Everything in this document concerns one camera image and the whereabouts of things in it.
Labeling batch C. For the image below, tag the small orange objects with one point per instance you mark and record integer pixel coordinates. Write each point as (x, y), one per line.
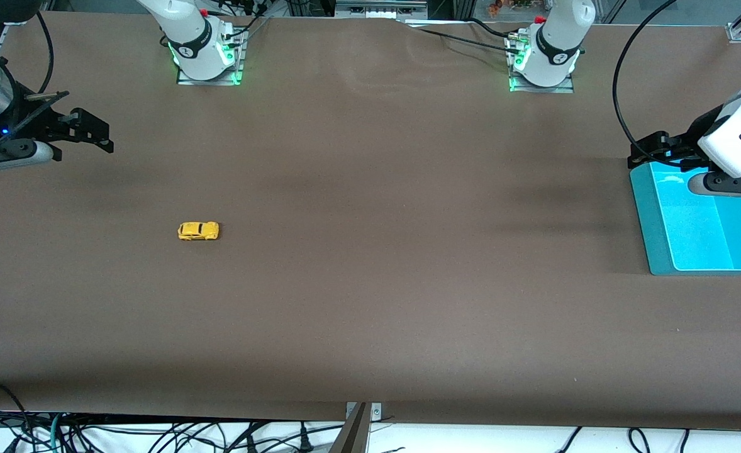
(496, 6)

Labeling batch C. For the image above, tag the yellow toy beetle car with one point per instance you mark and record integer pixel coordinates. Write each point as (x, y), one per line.
(198, 231)

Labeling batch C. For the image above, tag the metal table edge bracket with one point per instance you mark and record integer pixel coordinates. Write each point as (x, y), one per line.
(377, 412)

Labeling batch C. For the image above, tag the cyan plastic bin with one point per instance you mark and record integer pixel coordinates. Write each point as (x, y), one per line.
(697, 233)

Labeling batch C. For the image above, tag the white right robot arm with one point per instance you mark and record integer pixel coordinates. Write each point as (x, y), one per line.
(194, 50)

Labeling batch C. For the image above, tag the gray equipment box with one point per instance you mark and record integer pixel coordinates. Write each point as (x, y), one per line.
(380, 9)

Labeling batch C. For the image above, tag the dark slanted bar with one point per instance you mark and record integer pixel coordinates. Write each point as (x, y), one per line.
(351, 437)

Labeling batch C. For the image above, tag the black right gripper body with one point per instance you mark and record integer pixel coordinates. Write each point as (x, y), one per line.
(33, 119)

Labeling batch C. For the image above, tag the aluminium corner bracket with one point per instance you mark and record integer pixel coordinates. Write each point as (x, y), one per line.
(736, 31)

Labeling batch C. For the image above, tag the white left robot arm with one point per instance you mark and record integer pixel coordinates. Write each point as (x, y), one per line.
(553, 56)

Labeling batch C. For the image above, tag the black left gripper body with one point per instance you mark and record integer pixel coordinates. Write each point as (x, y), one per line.
(686, 139)

